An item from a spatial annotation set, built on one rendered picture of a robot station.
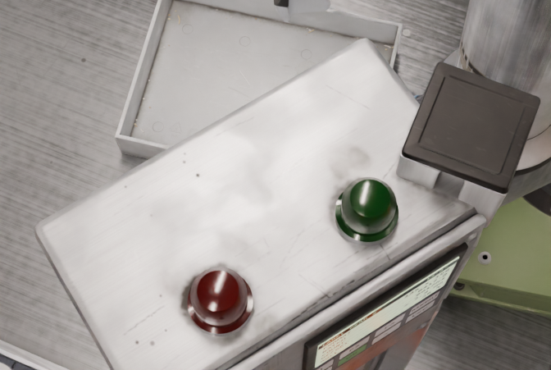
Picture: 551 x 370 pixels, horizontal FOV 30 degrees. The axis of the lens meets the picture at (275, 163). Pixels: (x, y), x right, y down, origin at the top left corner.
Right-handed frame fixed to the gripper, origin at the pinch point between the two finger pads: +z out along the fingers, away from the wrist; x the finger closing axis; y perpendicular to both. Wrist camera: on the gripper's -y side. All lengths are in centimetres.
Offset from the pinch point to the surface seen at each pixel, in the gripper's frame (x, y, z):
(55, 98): -11.5, -24.0, 7.1
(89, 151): -17.2, -18.7, 8.5
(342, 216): -58, 10, -49
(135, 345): -64, 2, -46
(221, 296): -63, 5, -49
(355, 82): -52, 9, -49
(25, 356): -41.6, -18.9, 9.6
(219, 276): -62, 5, -49
